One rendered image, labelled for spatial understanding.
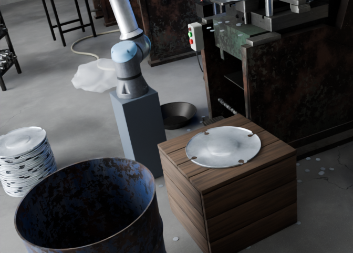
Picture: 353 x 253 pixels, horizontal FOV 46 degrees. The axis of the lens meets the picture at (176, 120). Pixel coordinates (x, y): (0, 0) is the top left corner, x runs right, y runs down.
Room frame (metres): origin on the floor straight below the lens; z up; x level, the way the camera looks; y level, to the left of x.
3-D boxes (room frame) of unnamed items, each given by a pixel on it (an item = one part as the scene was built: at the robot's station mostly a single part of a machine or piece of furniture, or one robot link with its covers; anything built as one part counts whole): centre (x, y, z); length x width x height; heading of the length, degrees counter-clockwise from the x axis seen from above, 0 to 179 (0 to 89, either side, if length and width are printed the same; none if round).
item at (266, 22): (2.00, -0.56, 0.68); 0.45 x 0.30 x 0.06; 16
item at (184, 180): (1.35, -0.16, 0.18); 0.40 x 0.38 x 0.35; 111
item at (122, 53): (1.80, 0.18, 0.62); 0.13 x 0.12 x 0.14; 160
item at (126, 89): (1.80, 0.18, 0.50); 0.15 x 0.15 x 0.10
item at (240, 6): (1.95, -0.39, 0.72); 0.25 x 0.14 x 0.14; 106
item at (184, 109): (2.27, 0.02, 0.04); 0.30 x 0.30 x 0.07
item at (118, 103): (1.80, 0.18, 0.23); 0.18 x 0.18 x 0.45; 23
